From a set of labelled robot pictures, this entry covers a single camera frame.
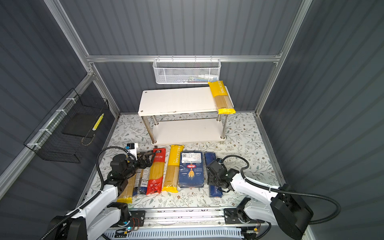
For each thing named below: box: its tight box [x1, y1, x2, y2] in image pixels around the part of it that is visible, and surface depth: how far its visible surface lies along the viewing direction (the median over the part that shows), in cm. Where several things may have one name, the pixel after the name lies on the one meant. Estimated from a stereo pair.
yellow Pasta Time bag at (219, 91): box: [208, 80, 236, 115], surface depth 78 cm
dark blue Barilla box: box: [178, 151, 205, 188], surface depth 85 cm
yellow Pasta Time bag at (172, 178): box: [162, 145, 184, 193], surface depth 89 cm
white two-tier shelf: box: [138, 87, 228, 145], surface depth 87 cm
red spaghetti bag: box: [146, 148, 166, 196], surface depth 87 cm
